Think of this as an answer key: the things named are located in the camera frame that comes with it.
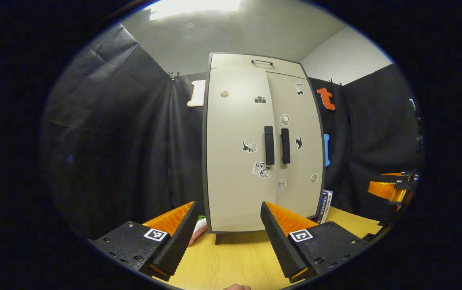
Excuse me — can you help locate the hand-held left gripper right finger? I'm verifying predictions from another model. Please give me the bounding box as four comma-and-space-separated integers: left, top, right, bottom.
260, 201, 370, 282

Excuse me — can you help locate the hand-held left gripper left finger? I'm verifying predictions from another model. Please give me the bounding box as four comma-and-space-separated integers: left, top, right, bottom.
89, 201, 199, 282

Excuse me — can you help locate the white shoe cabinet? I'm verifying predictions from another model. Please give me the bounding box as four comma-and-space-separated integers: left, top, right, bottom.
202, 52, 327, 245

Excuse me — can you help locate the white cabinet door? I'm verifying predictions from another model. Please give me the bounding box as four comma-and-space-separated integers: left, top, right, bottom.
206, 67, 278, 233
266, 71, 323, 220

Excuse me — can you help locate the white cabinet drawer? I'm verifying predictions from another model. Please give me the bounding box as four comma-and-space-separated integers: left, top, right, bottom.
210, 54, 307, 79

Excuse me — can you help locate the pink and green object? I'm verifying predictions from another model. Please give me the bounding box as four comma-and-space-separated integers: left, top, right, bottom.
188, 215, 208, 246

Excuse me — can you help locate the blue and white box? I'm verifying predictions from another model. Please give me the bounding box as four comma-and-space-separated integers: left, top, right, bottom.
316, 189, 333, 225

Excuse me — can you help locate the ceiling light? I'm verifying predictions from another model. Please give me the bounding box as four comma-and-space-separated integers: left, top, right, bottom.
150, 0, 241, 21

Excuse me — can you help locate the black door handle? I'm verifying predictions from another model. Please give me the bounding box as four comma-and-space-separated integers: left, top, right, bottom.
281, 128, 291, 164
264, 126, 275, 166

